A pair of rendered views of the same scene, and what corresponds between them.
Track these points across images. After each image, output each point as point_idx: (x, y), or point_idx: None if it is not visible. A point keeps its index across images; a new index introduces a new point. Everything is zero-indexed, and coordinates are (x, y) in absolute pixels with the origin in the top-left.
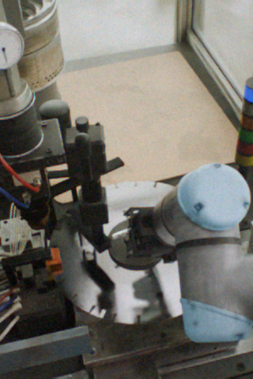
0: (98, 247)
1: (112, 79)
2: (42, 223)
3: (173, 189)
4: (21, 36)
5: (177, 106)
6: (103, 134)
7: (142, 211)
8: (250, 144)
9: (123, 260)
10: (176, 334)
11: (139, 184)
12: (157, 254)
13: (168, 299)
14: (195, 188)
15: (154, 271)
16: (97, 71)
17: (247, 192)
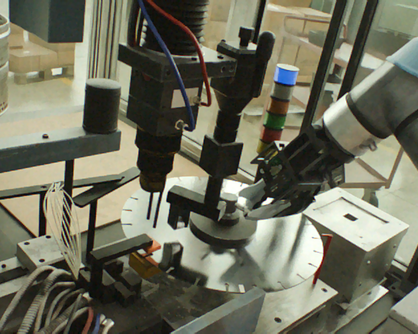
0: (219, 210)
1: (44, 130)
2: (165, 181)
3: (371, 78)
4: None
5: (128, 149)
6: None
7: (314, 126)
8: (278, 130)
9: (225, 236)
10: (289, 316)
11: (183, 179)
12: (308, 189)
13: (293, 263)
14: None
15: (259, 243)
16: (22, 124)
17: None
